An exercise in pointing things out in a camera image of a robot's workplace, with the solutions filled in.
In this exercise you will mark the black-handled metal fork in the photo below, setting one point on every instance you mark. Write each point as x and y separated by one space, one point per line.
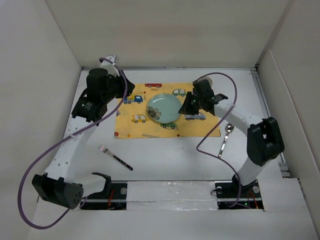
106 151

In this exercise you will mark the green flower plate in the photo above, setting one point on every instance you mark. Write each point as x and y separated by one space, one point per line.
164 108

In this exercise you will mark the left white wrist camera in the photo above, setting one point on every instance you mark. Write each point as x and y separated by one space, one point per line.
108 62

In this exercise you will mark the purple ceramic mug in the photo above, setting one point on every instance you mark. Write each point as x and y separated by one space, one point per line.
210 81

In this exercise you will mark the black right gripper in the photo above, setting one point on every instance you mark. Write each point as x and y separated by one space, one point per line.
185 108

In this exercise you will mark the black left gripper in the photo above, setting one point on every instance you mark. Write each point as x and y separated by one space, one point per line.
120 80

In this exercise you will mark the silver metal spoon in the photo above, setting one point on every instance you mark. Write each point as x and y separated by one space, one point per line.
228 130

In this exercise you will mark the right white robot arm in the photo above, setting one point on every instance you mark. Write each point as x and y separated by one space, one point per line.
264 139

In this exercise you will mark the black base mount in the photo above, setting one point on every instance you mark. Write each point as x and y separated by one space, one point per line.
229 198
115 200

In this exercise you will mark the yellow car-print placemat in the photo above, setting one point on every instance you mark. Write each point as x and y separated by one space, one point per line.
133 121

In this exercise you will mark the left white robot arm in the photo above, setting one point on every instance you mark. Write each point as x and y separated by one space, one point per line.
58 184

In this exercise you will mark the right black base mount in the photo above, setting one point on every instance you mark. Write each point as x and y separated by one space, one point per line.
229 198

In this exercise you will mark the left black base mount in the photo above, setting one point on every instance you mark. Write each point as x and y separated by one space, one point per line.
115 200

